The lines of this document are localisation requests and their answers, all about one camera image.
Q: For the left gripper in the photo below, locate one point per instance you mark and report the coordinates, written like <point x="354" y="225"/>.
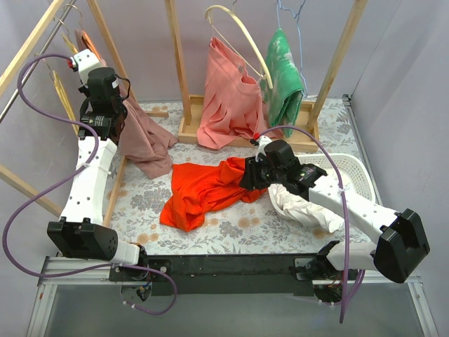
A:
<point x="119" y="114"/>

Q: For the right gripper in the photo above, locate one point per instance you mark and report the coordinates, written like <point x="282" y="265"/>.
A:
<point x="251" y="174"/>

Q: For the yellow plastic hanger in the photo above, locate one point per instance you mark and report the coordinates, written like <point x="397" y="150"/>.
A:
<point x="61" y="92"/>

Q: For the orange t-shirt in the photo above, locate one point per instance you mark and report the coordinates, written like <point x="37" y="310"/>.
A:
<point x="199" y="189"/>

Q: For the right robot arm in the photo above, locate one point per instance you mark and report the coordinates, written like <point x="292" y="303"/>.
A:
<point x="398" y="242"/>

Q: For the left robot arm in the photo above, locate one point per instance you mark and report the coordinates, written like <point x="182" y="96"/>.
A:
<point x="80" y="233"/>

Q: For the yellow hanger under pink garment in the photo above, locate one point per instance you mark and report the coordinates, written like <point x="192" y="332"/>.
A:
<point x="66" y="38"/>

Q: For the cream wooden hanger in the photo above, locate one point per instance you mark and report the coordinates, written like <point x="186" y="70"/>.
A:
<point x="240" y="41"/>

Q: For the white cloth in basket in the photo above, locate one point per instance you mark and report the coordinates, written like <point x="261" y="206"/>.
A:
<point x="293" y="207"/>

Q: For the wooden rack with tray base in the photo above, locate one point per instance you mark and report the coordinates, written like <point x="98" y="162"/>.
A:
<point x="309" y="111"/>

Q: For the dusty pink hanging garment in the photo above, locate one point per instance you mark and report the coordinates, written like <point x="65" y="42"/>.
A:
<point x="138" y="137"/>

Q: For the salmon pink pleated garment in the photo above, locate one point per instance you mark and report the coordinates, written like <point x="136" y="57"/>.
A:
<point x="232" y="104"/>

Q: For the white plastic laundry basket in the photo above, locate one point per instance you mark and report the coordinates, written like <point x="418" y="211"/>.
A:
<point x="353" y="172"/>

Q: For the green white hanging cloth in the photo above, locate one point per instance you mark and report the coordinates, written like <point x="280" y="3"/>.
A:
<point x="281" y="100"/>

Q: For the black base bar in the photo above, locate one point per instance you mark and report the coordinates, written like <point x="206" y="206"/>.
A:
<point x="298" y="274"/>

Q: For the wooden side clothes rack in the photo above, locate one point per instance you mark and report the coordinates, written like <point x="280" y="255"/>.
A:
<point x="42" y="151"/>

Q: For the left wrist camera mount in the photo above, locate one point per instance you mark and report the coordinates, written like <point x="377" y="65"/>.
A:
<point x="84" y="62"/>

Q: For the blue wire hanger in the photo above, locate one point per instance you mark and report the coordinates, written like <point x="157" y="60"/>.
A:
<point x="296" y="17"/>

